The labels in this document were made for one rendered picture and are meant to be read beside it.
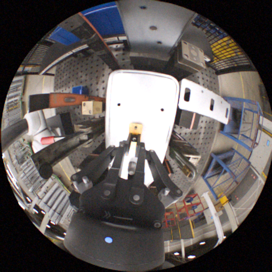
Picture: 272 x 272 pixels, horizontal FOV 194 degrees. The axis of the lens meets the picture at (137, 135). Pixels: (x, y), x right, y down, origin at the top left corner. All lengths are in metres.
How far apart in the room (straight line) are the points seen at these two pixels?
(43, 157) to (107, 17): 0.34
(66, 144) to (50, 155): 0.05
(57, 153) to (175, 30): 0.34
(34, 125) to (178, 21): 0.76
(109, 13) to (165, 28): 0.14
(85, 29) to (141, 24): 0.13
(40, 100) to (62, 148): 0.11
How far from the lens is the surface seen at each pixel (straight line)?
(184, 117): 0.30
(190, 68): 0.29
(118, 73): 0.27
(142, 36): 0.24
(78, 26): 0.27
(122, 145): 0.15
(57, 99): 0.19
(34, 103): 0.16
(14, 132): 0.63
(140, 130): 0.22
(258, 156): 7.99
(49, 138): 0.27
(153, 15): 0.20
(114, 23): 0.31
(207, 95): 0.34
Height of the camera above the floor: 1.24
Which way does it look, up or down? 69 degrees down
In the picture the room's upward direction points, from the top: 173 degrees counter-clockwise
